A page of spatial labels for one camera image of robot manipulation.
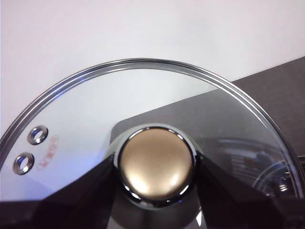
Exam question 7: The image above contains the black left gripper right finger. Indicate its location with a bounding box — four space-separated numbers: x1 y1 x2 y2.
193 152 305 229

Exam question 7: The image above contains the glass lid with green knob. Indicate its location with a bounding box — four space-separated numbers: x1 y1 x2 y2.
0 57 301 229

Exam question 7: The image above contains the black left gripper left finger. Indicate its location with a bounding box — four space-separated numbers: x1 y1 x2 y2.
0 156 119 229

